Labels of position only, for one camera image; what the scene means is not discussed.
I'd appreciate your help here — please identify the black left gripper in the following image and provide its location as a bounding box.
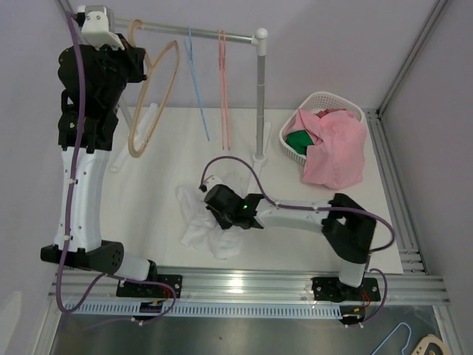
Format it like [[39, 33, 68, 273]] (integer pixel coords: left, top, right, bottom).
[[90, 33, 147, 109]]

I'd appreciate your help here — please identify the white t-shirt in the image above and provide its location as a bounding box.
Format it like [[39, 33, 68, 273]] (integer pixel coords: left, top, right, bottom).
[[176, 185, 243, 260]]

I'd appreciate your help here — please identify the wooden hanger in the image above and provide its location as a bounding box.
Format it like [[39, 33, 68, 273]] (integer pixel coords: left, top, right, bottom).
[[411, 334, 451, 355], [126, 18, 181, 160]]

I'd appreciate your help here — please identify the blue wire hanger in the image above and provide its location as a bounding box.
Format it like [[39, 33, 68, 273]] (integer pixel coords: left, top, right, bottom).
[[184, 27, 211, 141]]

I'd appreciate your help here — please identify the green t-shirt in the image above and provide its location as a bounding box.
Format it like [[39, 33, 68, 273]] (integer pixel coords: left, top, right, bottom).
[[285, 130, 315, 156]]

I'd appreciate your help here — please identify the light pink t-shirt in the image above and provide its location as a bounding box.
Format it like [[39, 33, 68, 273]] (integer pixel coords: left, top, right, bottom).
[[296, 109, 367, 190]]

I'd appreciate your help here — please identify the pink wire hanger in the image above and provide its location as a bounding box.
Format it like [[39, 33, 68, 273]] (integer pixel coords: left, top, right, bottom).
[[219, 30, 231, 151], [217, 30, 226, 150]]

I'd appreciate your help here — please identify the dusty red t-shirt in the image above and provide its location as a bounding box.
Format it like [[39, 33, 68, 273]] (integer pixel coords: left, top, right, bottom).
[[316, 109, 344, 118]]

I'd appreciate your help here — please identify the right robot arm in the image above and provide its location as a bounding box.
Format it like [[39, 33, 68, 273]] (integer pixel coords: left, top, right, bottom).
[[204, 184, 376, 300]]

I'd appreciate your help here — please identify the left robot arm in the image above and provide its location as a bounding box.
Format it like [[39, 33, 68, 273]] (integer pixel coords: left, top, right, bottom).
[[40, 44, 159, 297]]

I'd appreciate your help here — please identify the blue hanger on floor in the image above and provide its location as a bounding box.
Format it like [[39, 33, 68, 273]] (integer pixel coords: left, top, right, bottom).
[[371, 322, 412, 355]]

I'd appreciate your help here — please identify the wooden hanger on floor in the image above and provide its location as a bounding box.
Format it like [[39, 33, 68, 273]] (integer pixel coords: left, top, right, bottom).
[[411, 334, 451, 355]]

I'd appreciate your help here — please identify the silver clothes rack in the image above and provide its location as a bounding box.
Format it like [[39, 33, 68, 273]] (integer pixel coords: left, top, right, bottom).
[[115, 18, 271, 193]]

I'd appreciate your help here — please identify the white perforated plastic basket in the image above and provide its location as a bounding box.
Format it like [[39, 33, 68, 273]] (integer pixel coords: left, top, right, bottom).
[[279, 91, 367, 167]]

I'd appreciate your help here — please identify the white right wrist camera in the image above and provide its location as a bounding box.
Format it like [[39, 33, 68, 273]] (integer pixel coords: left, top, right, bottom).
[[199, 175, 222, 192]]

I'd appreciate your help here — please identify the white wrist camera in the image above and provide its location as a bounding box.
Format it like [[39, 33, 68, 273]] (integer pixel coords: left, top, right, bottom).
[[199, 175, 222, 192], [76, 5, 125, 50]]

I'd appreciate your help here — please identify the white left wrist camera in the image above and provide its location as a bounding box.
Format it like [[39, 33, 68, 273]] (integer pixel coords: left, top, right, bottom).
[[76, 5, 125, 50]]

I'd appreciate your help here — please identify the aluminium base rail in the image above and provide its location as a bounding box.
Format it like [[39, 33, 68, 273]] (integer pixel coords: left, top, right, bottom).
[[47, 268, 450, 306]]

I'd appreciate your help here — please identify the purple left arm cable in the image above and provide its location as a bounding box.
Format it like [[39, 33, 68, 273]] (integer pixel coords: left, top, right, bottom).
[[55, 10, 177, 330]]

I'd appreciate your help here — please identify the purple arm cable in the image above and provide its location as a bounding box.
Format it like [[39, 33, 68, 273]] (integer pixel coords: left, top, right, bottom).
[[55, 10, 177, 330], [201, 157, 396, 330]]

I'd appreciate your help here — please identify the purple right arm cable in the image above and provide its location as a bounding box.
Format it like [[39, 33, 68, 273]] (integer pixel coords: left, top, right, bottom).
[[201, 157, 396, 330]]

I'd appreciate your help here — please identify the white slotted cable duct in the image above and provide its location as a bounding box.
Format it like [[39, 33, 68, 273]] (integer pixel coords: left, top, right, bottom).
[[76, 301, 342, 320]]

